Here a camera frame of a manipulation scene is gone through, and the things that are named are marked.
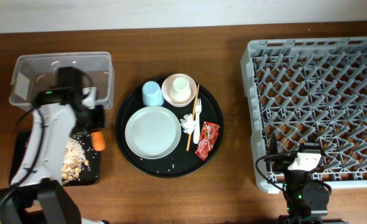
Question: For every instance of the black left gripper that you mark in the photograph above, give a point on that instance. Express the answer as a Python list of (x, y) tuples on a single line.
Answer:
[(101, 123)]

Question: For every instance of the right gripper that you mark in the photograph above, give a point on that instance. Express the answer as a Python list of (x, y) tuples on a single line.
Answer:
[(283, 161)]

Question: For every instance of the orange carrot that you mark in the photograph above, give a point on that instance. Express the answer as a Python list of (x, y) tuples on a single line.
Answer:
[(98, 141)]

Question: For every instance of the rice and nutshell pile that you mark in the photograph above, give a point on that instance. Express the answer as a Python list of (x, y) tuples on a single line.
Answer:
[(72, 159)]

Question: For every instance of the grey round plate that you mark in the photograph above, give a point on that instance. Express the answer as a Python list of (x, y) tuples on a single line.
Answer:
[(152, 132)]

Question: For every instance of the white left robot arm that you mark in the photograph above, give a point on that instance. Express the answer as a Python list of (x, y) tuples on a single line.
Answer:
[(36, 194)]

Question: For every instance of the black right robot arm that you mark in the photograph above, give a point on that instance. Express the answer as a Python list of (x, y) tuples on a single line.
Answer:
[(307, 199)]

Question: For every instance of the grey dishwasher rack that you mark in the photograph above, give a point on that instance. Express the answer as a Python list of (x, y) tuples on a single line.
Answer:
[(303, 89)]

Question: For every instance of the clear plastic bin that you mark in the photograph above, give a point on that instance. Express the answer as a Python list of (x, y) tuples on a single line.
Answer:
[(38, 72)]

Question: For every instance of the red snack wrapper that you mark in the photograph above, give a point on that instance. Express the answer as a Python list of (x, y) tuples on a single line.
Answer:
[(208, 136)]

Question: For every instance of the white plastic fork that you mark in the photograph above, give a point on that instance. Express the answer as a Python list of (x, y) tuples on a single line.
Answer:
[(196, 131)]

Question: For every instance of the light blue cup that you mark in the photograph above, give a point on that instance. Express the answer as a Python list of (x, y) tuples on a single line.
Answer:
[(152, 94)]

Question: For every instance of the rectangular black tray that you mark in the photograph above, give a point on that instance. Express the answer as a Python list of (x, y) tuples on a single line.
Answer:
[(90, 167)]

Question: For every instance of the crumpled white tissue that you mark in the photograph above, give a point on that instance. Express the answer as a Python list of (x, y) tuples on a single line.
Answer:
[(188, 123)]

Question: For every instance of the pink bowl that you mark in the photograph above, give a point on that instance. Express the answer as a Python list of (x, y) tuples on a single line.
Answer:
[(167, 84)]

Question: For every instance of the white cup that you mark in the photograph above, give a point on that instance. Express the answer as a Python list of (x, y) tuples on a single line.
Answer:
[(180, 89)]

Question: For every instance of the round black tray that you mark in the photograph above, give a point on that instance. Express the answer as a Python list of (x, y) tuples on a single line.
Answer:
[(179, 162)]

